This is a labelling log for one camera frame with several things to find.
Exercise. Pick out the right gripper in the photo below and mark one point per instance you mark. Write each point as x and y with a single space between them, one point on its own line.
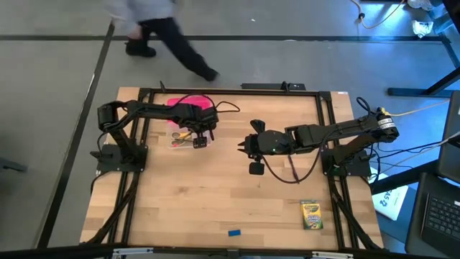
269 144

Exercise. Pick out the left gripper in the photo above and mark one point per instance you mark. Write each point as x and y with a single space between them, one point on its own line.
201 118

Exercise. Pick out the grey pencil pink eraser cap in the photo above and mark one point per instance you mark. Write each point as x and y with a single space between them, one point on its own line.
178 144

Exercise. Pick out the clear pencil box pink lid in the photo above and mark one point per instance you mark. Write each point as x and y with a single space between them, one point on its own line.
176 144

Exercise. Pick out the dark purple pen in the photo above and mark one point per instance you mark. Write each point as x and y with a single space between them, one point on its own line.
293 169

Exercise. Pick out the blue eraser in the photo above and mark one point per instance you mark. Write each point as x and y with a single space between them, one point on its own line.
234 233

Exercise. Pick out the green yellow crayon box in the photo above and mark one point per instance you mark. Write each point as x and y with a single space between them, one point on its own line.
311 214

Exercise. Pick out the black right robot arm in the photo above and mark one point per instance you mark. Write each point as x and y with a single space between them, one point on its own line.
341 129

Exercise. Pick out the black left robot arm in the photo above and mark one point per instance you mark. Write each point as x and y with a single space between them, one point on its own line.
154 109

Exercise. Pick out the person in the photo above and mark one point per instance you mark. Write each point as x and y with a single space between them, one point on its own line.
172 36

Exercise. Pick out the white printed paper box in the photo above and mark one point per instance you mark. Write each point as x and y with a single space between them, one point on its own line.
391 201

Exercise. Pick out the grey furniture foot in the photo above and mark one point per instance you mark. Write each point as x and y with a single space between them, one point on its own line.
12 165

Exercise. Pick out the dark monitor panel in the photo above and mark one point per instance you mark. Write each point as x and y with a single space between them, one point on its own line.
451 144

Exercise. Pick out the black laptop keyboard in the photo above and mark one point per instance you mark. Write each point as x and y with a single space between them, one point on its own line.
440 216

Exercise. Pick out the white shoe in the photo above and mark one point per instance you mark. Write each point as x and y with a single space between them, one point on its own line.
423 28
420 3

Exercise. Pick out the black bar bracket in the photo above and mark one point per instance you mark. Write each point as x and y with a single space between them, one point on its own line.
273 86

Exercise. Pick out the silver aluminium bracket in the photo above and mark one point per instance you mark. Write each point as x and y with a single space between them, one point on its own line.
332 255
133 251

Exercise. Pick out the black desk frame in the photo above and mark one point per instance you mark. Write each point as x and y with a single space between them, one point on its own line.
413 92

